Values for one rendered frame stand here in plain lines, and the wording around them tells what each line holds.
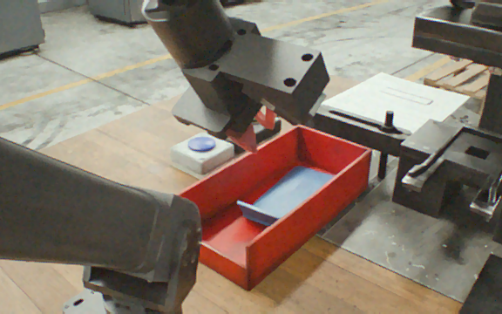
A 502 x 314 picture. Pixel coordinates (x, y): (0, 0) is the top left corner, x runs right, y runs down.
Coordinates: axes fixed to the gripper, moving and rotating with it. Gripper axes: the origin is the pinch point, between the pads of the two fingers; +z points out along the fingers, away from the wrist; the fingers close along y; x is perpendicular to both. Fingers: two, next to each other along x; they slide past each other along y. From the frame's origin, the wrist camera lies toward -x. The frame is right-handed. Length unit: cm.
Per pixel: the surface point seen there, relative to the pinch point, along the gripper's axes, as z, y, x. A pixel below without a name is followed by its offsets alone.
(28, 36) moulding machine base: 166, 78, 414
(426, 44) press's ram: 0.2, 17.6, -11.5
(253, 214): 8.1, -6.1, -0.2
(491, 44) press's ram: -1.3, 18.6, -18.3
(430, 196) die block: 15.4, 7.6, -15.7
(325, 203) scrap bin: 9.4, -0.8, -6.7
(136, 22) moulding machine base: 248, 179, 412
